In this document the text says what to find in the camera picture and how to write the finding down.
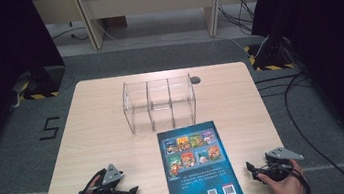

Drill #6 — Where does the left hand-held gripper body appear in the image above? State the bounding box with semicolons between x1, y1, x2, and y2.
88;161;128;194

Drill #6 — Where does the clear acrylic book rack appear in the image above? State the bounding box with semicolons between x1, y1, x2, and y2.
119;72;200;136

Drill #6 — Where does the black stand base hazard tape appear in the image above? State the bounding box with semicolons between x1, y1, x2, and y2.
8;63;70;104
242;32;296;75

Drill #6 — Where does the person's right hand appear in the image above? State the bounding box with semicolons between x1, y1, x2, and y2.
254;157;308;194

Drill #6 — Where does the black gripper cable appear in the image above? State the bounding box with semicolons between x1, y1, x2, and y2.
262;157;312;194
54;167;110;194

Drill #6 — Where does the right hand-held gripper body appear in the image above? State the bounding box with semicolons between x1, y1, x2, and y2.
249;143;308;186

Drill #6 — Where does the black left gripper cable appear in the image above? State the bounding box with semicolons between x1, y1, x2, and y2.
54;167;110;194

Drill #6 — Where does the white floor cable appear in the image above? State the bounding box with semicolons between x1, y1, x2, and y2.
91;0;272;80

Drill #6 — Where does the thin black floor cable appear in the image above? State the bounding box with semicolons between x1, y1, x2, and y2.
48;18;90;46

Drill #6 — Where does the blue picture book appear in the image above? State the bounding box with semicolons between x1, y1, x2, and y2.
155;117;245;194

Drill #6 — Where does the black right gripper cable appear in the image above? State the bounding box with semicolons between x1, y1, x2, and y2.
262;157;312;194

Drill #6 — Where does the bundle of black wall cables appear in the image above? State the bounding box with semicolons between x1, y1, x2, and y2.
216;0;258;39

